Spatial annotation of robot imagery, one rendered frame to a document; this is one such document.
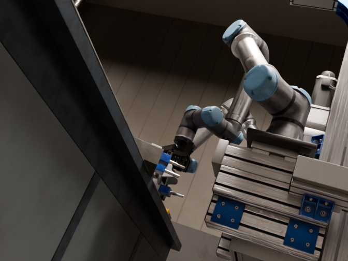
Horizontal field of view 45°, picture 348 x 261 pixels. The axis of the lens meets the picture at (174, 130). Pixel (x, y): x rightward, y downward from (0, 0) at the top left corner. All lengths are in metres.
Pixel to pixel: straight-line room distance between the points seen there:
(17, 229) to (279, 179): 0.80
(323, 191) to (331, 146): 0.42
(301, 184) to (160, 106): 2.70
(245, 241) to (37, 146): 0.81
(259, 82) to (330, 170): 0.37
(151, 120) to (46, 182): 2.90
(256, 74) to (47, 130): 0.80
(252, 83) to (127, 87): 2.70
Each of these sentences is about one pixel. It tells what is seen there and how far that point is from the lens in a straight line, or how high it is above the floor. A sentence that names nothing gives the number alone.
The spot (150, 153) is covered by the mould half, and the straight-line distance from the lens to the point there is 1.29.
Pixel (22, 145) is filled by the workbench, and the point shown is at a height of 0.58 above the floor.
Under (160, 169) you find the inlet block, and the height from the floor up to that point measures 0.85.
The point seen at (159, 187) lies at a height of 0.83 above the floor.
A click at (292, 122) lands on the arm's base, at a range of 1.46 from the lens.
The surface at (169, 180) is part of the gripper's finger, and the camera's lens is 1.66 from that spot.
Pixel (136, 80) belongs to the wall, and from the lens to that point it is 4.06.
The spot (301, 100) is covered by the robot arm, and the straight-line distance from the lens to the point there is 1.51.
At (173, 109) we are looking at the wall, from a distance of 3.79.
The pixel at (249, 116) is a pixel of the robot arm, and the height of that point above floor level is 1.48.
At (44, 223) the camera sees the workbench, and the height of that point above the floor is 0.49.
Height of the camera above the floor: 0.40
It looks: 23 degrees up
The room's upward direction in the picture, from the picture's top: 23 degrees clockwise
